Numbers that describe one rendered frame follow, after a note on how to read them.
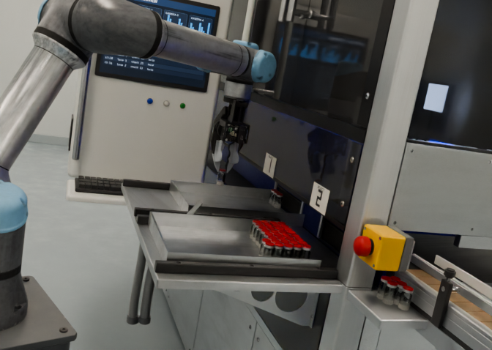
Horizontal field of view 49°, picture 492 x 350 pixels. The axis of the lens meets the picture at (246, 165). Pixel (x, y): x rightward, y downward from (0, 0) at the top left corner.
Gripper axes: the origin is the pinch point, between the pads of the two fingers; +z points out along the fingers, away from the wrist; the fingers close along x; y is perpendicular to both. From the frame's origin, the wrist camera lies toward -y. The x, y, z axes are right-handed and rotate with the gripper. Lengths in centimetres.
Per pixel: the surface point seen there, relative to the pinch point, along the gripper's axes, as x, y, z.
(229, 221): -1.9, 19.3, 9.8
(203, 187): -0.4, -14.7, 10.1
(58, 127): -40, -505, 80
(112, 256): -4, -176, 100
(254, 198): 17.3, -14.7, 12.1
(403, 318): 21, 64, 12
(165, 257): -22.5, 43.1, 10.6
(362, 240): 12, 58, -1
